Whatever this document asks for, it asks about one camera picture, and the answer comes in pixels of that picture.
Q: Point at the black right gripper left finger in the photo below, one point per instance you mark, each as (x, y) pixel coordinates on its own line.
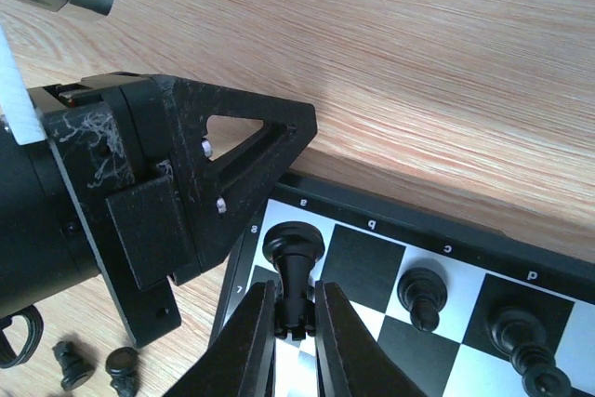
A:
(240, 362)

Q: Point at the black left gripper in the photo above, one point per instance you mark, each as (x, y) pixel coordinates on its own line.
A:
(99, 196)

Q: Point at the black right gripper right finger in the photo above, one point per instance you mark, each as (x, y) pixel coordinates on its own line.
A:
(349, 360)

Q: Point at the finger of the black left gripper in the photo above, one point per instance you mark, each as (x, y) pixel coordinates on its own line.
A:
(220, 196)

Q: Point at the black chess rook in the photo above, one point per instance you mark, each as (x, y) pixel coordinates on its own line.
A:
(293, 248)

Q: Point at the black chess piece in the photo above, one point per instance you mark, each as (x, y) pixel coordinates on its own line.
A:
(122, 367)

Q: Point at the black chess bishop on board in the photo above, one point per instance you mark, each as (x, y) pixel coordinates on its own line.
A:
(423, 293)

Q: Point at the black chess knight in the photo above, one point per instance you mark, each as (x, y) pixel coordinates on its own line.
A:
(75, 368)

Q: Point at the black chess king on board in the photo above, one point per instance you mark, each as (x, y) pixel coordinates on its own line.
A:
(522, 337)

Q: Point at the black and grey chessboard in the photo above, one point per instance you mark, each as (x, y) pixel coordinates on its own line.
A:
(371, 241)

